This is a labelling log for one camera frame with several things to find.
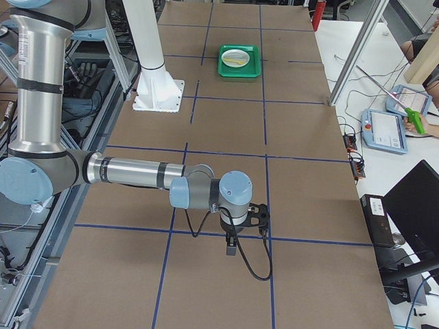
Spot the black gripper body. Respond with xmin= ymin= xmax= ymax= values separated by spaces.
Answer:
xmin=220 ymin=219 xmax=245 ymax=238

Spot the green plastic tray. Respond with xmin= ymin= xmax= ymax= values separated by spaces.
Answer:
xmin=217 ymin=45 xmax=261 ymax=79

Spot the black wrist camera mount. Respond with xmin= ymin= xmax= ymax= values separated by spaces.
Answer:
xmin=247 ymin=203 xmax=270 ymax=236

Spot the black monitor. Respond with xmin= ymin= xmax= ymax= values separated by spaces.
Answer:
xmin=382 ymin=160 xmax=438 ymax=284

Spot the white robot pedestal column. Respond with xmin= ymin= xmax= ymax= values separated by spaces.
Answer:
xmin=123 ymin=0 xmax=185 ymax=113

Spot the yellow plastic spoon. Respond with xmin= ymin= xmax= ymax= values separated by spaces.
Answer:
xmin=222 ymin=58 xmax=248 ymax=67

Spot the blue network cable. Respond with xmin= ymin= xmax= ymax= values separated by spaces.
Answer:
xmin=403 ymin=276 xmax=433 ymax=329

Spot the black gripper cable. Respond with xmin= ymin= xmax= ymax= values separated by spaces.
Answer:
xmin=184 ymin=206 xmax=274 ymax=282

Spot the aluminium frame post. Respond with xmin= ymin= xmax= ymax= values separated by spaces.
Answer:
xmin=329 ymin=0 xmax=389 ymax=106

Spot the orange black connector upper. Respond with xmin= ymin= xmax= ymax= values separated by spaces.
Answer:
xmin=342 ymin=134 xmax=357 ymax=151

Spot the near blue teach pendant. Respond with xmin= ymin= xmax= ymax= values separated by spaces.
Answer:
xmin=361 ymin=109 xmax=408 ymax=154

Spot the far blue teach pendant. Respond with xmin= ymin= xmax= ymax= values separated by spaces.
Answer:
xmin=385 ymin=84 xmax=432 ymax=117

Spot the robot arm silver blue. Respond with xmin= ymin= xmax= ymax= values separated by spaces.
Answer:
xmin=1 ymin=1 xmax=252 ymax=255

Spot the aluminium side frame rail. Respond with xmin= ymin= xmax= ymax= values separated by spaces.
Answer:
xmin=1 ymin=80 xmax=124 ymax=328

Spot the orange black connector lower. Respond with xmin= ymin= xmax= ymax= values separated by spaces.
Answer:
xmin=349 ymin=158 xmax=366 ymax=181

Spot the wooden beam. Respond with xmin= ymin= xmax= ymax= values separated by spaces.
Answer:
xmin=404 ymin=19 xmax=438 ymax=84

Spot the white round plate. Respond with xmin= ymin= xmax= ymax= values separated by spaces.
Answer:
xmin=221 ymin=49 xmax=250 ymax=68

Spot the seated person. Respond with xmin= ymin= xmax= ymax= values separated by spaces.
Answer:
xmin=399 ymin=32 xmax=439 ymax=138

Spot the green handled reacher grabber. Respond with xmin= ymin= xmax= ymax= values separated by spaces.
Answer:
xmin=355 ymin=64 xmax=426 ymax=134

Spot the orange black connector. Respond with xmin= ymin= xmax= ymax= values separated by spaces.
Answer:
xmin=349 ymin=158 xmax=366 ymax=181
xmin=342 ymin=134 xmax=357 ymax=151

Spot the black mini computer box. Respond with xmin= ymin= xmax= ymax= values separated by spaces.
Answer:
xmin=360 ymin=194 xmax=395 ymax=248

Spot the red cylinder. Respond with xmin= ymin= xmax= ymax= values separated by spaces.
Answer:
xmin=311 ymin=0 xmax=327 ymax=32

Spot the blue teach pendant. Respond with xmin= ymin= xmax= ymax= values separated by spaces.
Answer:
xmin=385 ymin=84 xmax=432 ymax=117
xmin=361 ymin=109 xmax=408 ymax=154

